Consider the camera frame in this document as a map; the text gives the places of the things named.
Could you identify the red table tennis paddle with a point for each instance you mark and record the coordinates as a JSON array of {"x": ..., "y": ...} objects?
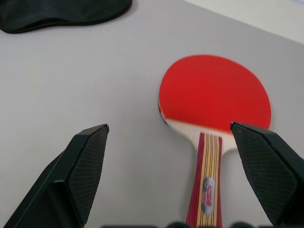
[{"x": 213, "y": 90}]

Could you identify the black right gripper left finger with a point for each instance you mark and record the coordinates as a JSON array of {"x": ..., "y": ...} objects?
[{"x": 85, "y": 166}]

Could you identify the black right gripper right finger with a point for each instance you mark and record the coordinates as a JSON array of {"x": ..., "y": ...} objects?
[{"x": 268, "y": 166}]

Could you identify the red and black paddle case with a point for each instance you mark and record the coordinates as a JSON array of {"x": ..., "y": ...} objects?
[{"x": 59, "y": 12}]

